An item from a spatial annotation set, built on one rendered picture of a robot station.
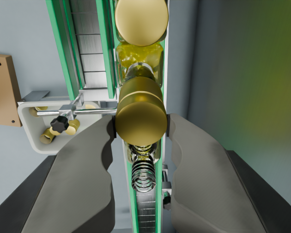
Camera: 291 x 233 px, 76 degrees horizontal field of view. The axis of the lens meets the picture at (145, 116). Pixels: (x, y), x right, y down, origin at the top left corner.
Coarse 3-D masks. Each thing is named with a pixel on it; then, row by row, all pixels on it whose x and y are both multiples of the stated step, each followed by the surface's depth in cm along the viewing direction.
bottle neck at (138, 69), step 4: (132, 64) 20; (136, 64) 19; (140, 64) 19; (144, 64) 19; (128, 68) 20; (132, 68) 18; (136, 68) 18; (140, 68) 18; (144, 68) 18; (148, 68) 19; (128, 72) 19; (132, 72) 17; (136, 72) 17; (140, 72) 17; (144, 72) 17; (148, 72) 17; (152, 72) 20; (128, 76) 17; (132, 76) 16; (136, 76) 16; (140, 76) 15; (144, 76) 16; (148, 76) 16; (152, 76) 17
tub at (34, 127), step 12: (24, 108) 51; (48, 108) 58; (84, 108) 58; (24, 120) 52; (36, 120) 56; (48, 120) 60; (84, 120) 60; (96, 120) 60; (36, 132) 57; (36, 144) 57; (48, 144) 59; (60, 144) 59
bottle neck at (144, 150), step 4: (128, 144) 19; (152, 144) 19; (156, 144) 19; (132, 148) 19; (136, 148) 20; (140, 148) 20; (144, 148) 20; (148, 148) 20; (152, 148) 19; (132, 152) 19; (136, 152) 19; (140, 152) 20; (144, 152) 20; (148, 152) 19; (152, 152) 19
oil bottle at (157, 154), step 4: (160, 140) 27; (124, 144) 26; (160, 144) 27; (124, 148) 27; (128, 148) 26; (156, 148) 26; (160, 148) 27; (128, 152) 26; (156, 152) 26; (160, 152) 27; (128, 156) 26; (132, 156) 26; (156, 156) 27; (160, 156) 28; (128, 160) 27; (132, 160) 27; (156, 160) 27; (132, 164) 27
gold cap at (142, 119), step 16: (128, 80) 14; (144, 80) 14; (128, 96) 12; (144, 96) 11; (160, 96) 13; (128, 112) 11; (144, 112) 11; (160, 112) 11; (128, 128) 12; (144, 128) 12; (160, 128) 12; (144, 144) 12
